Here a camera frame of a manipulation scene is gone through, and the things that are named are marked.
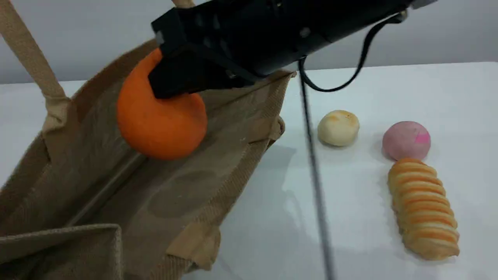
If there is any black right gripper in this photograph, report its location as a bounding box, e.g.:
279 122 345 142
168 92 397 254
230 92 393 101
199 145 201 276
147 0 414 99

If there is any orange fruit with stem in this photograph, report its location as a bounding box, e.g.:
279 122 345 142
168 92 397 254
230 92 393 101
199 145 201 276
116 48 208 161

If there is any brown jute tote bag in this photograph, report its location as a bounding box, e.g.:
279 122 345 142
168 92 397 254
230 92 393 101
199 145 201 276
0 0 297 280

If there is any cream round bun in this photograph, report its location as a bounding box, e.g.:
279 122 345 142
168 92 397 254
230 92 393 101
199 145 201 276
317 110 360 147

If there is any pink round bun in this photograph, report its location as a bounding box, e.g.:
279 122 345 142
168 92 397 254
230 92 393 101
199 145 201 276
382 121 431 161

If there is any striped long bread roll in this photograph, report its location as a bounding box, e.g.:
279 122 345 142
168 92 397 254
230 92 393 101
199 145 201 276
388 157 461 261

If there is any blurred dark hanging cable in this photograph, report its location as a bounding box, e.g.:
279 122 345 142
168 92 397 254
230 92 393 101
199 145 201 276
298 74 337 280

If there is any thin black looped cable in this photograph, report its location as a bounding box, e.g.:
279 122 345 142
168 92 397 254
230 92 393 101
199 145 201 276
298 11 408 93

